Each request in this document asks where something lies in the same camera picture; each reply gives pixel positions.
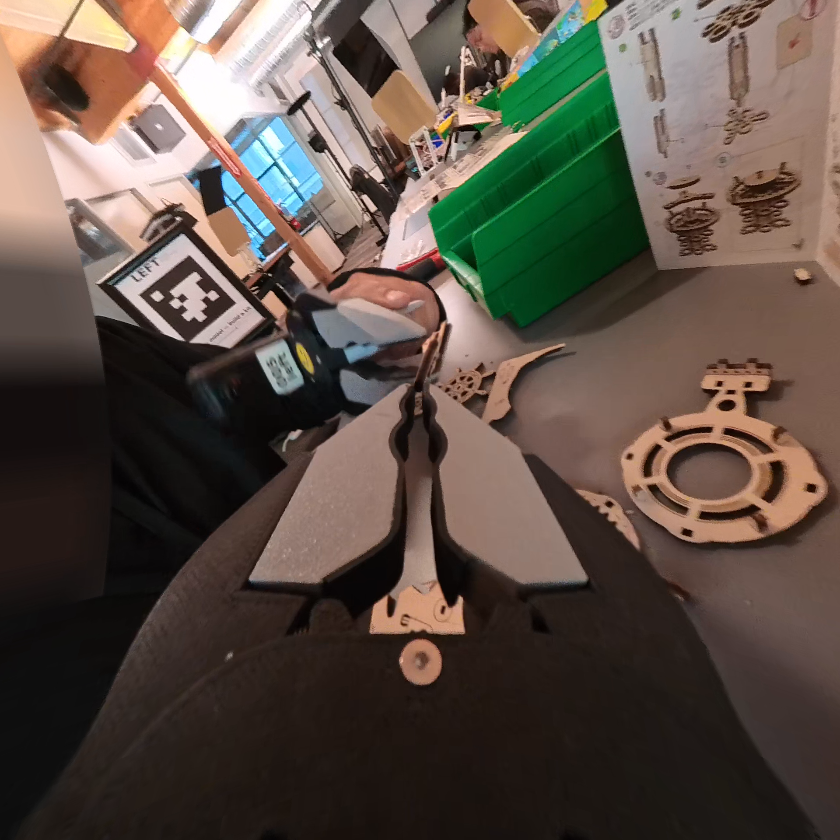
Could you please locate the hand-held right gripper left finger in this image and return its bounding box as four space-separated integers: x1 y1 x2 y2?
247 385 414 618

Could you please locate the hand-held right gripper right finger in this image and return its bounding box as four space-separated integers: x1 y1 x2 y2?
423 386 590 603

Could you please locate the small wooden strip part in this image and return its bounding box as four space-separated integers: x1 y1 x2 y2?
369 322 466 636

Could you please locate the person's left forearm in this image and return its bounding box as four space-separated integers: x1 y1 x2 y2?
96 316 309 487

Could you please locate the person's left hand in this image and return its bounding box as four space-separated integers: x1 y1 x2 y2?
327 268 442 324

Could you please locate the wooden ship wheel part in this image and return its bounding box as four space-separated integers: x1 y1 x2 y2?
436 367 496 403

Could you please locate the person's black clothed torso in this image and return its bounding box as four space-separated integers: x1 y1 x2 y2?
108 394 296 592

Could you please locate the framed marker sign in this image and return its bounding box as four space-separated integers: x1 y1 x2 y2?
97 223 278 347

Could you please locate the tan chair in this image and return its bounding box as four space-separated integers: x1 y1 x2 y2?
467 0 542 56
371 69 437 142

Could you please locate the folded white instruction sheet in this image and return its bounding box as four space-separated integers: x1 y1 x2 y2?
597 0 840 290

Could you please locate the wooden inner-toothed gear ring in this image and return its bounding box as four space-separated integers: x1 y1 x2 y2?
576 489 643 552

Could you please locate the long wooden side frame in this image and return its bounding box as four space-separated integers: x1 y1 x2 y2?
482 343 567 424

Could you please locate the wooden ring plate with handle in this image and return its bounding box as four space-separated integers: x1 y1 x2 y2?
620 360 829 546

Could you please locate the wooden post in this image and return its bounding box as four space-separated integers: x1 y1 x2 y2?
147 66 336 286

